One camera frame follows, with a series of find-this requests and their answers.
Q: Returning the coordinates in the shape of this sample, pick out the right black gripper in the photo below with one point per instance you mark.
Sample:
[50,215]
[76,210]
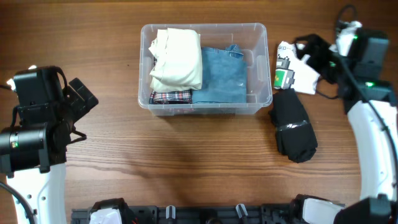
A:
[315,41]

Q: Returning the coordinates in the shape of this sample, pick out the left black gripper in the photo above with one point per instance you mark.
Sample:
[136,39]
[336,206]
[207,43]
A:
[81,106]

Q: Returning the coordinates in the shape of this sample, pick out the white pixel-print t-shirt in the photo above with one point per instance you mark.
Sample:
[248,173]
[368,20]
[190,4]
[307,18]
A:
[292,72]

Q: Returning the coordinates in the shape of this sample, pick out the clear plastic storage container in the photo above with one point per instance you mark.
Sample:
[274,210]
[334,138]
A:
[252,40]

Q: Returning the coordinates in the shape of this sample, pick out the blue denim jeans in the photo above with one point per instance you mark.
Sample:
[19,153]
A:
[224,76]

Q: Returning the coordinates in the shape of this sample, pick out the black taped garment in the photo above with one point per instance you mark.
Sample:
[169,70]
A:
[294,133]

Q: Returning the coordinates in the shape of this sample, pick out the plaid flannel shirt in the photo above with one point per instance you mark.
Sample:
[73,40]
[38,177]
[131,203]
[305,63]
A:
[174,97]

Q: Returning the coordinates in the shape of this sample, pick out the beige cloth garment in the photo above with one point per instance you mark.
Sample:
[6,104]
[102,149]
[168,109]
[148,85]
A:
[178,61]

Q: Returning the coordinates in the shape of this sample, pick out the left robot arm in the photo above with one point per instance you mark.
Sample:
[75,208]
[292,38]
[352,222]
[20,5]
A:
[34,146]

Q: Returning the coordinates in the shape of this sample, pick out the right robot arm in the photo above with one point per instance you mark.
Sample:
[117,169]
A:
[354,63]

